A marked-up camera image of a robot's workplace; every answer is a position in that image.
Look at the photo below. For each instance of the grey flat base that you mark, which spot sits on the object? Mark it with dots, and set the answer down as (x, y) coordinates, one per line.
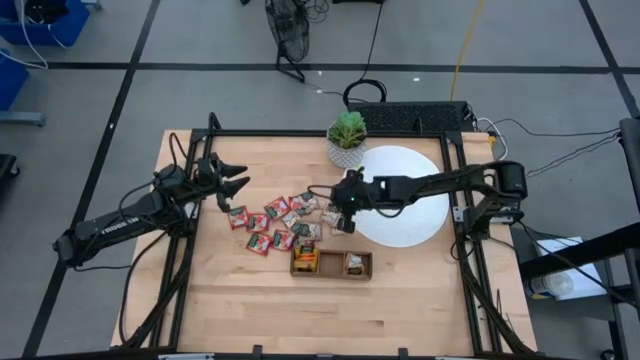
(22, 119)

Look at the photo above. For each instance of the wooden three-compartment tray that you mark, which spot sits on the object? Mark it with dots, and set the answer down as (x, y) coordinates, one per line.
(331, 265)

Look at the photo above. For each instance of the black caster base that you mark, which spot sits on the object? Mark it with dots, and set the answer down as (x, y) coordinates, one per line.
(7, 165)

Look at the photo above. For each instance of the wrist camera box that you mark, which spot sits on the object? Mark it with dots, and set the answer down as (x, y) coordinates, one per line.
(206, 167)
(355, 174)

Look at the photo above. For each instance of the white round woven placemat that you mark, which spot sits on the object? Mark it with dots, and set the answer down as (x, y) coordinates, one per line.
(410, 225)

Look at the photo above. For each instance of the mango magic tea bag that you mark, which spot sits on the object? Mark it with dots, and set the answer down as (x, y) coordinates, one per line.
(306, 264)
(305, 248)

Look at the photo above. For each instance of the succulent in white patterned pot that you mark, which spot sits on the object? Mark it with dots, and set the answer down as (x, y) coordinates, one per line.
(346, 132)

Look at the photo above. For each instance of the black mesh computer case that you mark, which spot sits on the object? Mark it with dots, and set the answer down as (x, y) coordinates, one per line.
(410, 117)

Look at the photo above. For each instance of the white roll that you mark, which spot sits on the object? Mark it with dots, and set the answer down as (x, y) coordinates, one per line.
(547, 286)

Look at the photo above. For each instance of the black metal cart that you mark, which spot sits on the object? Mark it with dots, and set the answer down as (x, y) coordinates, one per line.
(631, 150)

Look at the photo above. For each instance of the black floor fan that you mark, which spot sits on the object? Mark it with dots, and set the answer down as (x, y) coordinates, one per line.
(287, 25)

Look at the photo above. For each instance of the strawberry sensation tea bag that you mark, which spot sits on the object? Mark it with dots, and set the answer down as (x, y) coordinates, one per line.
(258, 223)
(259, 244)
(283, 240)
(238, 218)
(296, 204)
(277, 208)

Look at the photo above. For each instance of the large blue plastic bin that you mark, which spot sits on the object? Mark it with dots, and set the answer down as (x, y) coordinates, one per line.
(70, 25)

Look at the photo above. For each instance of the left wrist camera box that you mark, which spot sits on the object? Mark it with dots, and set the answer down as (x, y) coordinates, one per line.
(206, 167)

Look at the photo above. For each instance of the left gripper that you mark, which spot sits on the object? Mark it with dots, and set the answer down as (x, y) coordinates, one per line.
(207, 187)

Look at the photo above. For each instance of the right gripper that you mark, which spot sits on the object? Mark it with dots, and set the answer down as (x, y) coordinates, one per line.
(360, 192)

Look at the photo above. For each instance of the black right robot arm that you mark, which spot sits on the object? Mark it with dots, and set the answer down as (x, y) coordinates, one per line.
(440, 182)

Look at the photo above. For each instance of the white paper box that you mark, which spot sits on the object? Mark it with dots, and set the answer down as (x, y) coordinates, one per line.
(585, 287)

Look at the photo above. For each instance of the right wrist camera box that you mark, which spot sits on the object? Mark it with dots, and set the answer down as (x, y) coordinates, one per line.
(355, 174)

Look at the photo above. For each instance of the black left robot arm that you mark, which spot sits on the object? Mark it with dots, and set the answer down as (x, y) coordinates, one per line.
(120, 225)

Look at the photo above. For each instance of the vanilla cinnamon apple tea bag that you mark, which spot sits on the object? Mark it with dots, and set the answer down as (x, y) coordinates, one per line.
(354, 264)
(307, 230)
(290, 220)
(330, 216)
(311, 202)

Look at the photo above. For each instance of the black aluminium table frame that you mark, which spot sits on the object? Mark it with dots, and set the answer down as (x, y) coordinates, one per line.
(300, 133)

